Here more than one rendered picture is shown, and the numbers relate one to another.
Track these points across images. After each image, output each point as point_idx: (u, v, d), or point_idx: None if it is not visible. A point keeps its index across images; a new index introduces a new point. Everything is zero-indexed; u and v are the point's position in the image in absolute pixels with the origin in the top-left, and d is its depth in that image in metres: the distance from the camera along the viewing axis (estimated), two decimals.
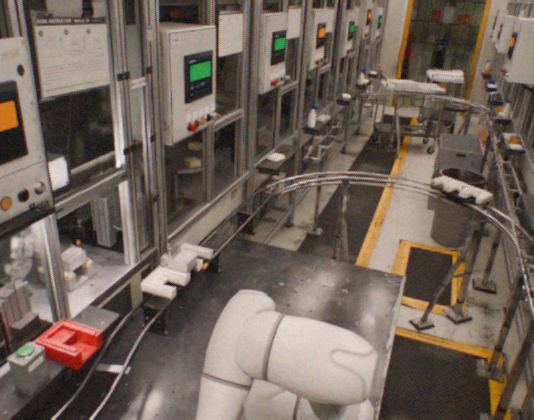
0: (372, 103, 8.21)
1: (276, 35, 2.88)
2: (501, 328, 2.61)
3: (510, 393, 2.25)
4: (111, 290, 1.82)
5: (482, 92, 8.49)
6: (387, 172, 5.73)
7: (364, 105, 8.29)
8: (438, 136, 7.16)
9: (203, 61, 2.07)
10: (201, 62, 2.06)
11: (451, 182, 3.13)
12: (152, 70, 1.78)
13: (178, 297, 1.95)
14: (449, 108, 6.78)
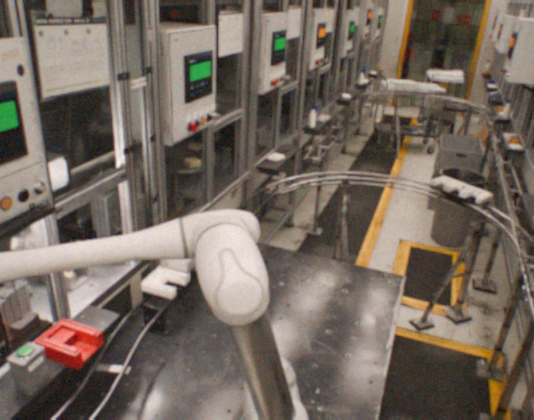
0: (372, 103, 8.21)
1: (276, 35, 2.88)
2: (501, 328, 2.61)
3: (510, 393, 2.25)
4: (111, 290, 1.82)
5: (482, 92, 8.49)
6: (387, 172, 5.73)
7: (364, 105, 8.29)
8: (438, 136, 7.16)
9: (203, 61, 2.07)
10: (201, 62, 2.06)
11: (451, 182, 3.13)
12: (152, 70, 1.78)
13: (178, 297, 1.95)
14: (449, 108, 6.78)
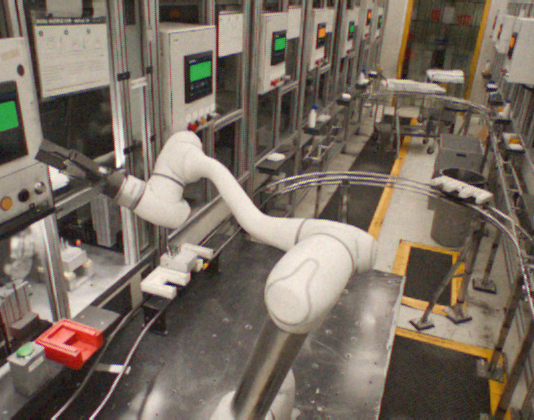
0: (372, 103, 8.21)
1: (276, 35, 2.88)
2: (501, 328, 2.61)
3: (510, 393, 2.25)
4: (111, 290, 1.82)
5: (482, 92, 8.49)
6: (387, 172, 5.73)
7: (364, 105, 8.29)
8: (438, 136, 7.16)
9: (203, 61, 2.07)
10: (201, 62, 2.06)
11: (451, 182, 3.13)
12: (152, 70, 1.78)
13: (178, 297, 1.95)
14: (449, 108, 6.78)
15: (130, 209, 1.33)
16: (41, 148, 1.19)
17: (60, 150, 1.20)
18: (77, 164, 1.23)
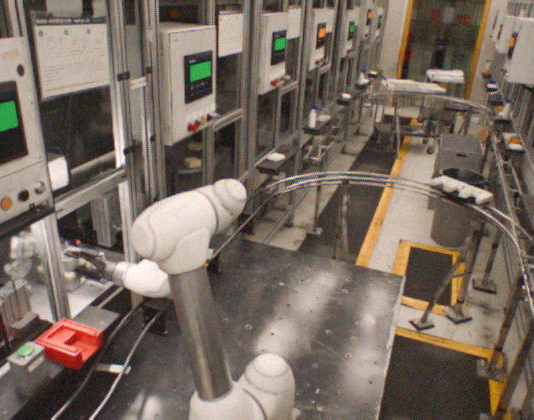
0: (372, 103, 8.21)
1: (276, 35, 2.88)
2: (501, 328, 2.61)
3: (510, 393, 2.25)
4: (111, 290, 1.82)
5: (482, 92, 8.49)
6: (387, 172, 5.73)
7: (364, 105, 8.29)
8: (438, 136, 7.16)
9: (203, 61, 2.07)
10: (201, 62, 2.06)
11: (451, 182, 3.13)
12: (152, 70, 1.78)
13: None
14: (449, 108, 6.78)
15: (123, 282, 1.67)
16: (64, 253, 1.76)
17: (75, 251, 1.76)
18: (85, 257, 1.74)
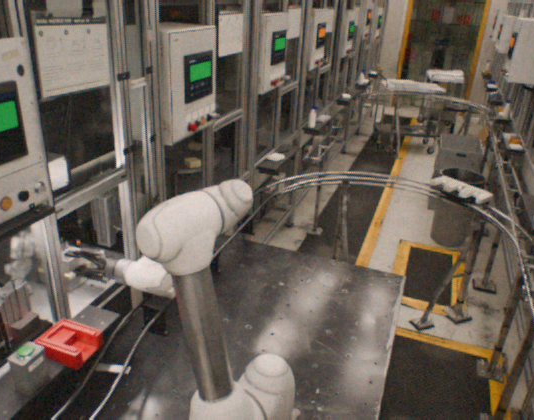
0: (372, 103, 8.21)
1: (276, 35, 2.88)
2: (501, 328, 2.61)
3: (510, 393, 2.25)
4: (111, 290, 1.82)
5: (482, 92, 8.49)
6: (387, 172, 5.73)
7: (364, 105, 8.29)
8: (438, 136, 7.16)
9: (203, 61, 2.07)
10: (201, 62, 2.06)
11: (451, 182, 3.13)
12: (152, 70, 1.78)
13: None
14: (449, 108, 6.78)
15: (124, 279, 1.66)
16: (65, 253, 1.76)
17: (76, 251, 1.76)
18: (86, 256, 1.73)
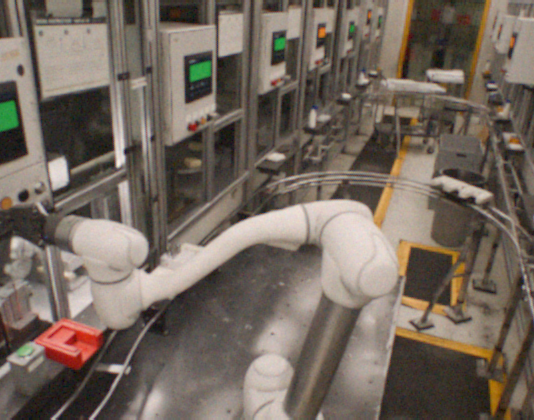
0: (372, 103, 8.21)
1: (276, 35, 2.88)
2: (501, 328, 2.61)
3: (510, 393, 2.25)
4: None
5: (482, 92, 8.49)
6: (387, 172, 5.73)
7: (364, 105, 8.29)
8: (438, 136, 7.16)
9: (203, 61, 2.07)
10: (201, 62, 2.06)
11: (451, 182, 3.13)
12: (152, 70, 1.78)
13: (178, 297, 1.95)
14: (449, 108, 6.78)
15: (70, 246, 1.07)
16: None
17: (4, 210, 1.17)
18: (17, 215, 1.15)
